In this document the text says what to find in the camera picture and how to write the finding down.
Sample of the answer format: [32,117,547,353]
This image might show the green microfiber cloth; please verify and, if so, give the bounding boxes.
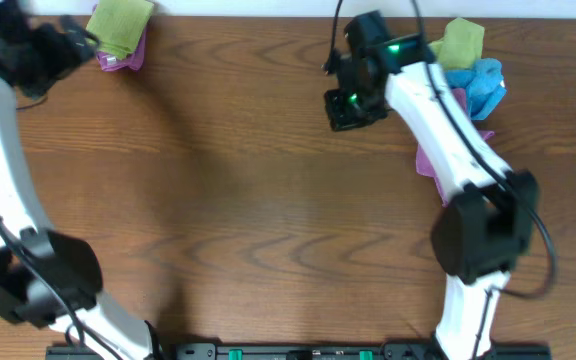
[86,0,155,60]

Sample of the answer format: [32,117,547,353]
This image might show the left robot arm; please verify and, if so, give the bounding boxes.
[0,17,161,359]

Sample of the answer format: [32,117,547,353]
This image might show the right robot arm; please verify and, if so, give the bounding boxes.
[324,30,538,359]

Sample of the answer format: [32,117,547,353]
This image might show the folded purple cloth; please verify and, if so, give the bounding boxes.
[96,30,147,72]

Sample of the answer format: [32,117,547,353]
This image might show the purple cloth in pile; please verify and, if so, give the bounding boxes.
[415,88,470,207]

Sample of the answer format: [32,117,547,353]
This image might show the green cloth in pile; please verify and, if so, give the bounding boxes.
[429,18,485,70]

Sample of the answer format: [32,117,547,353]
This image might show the blue cloth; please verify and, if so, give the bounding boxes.
[445,58,507,121]

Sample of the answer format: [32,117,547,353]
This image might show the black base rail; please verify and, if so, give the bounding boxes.
[44,342,553,360]

